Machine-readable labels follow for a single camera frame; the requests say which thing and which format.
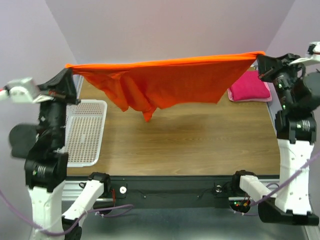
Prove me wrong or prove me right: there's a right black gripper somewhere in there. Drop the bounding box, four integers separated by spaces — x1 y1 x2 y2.
260 52 309 110

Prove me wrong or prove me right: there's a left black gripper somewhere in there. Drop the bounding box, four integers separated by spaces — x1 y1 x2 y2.
36 64 82 144

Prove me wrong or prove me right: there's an orange t shirt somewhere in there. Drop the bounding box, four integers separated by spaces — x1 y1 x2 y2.
65 51 265 122

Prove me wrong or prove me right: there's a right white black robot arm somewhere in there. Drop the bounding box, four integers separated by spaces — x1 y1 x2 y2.
230 52 320 226

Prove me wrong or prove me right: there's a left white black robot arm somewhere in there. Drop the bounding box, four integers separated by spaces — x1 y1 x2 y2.
1 68 111 240

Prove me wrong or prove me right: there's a folded magenta t shirt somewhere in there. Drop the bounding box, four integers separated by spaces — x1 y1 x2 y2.
227 70 272 102

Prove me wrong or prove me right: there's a folded light pink t shirt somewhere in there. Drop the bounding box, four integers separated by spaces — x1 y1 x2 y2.
227 82 272 102

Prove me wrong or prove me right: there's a white plastic laundry basket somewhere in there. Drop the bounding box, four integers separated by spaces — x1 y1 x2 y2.
64 99 108 168

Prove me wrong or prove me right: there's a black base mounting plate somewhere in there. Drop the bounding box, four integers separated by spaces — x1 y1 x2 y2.
81 175 280 210

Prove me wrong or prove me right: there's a small electronics board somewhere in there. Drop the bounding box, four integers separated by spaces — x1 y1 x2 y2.
230 200 251 213

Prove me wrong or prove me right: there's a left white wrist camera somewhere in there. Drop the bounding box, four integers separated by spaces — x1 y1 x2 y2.
0 77 54 104

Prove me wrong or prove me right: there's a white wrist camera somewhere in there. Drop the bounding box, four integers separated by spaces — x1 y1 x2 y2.
0 77 54 104
288 41 320 67

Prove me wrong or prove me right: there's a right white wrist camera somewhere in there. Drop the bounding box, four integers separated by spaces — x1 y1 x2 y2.
288 41 320 67

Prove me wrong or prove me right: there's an aluminium frame rail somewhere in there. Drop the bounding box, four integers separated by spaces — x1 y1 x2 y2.
266 100 280 134

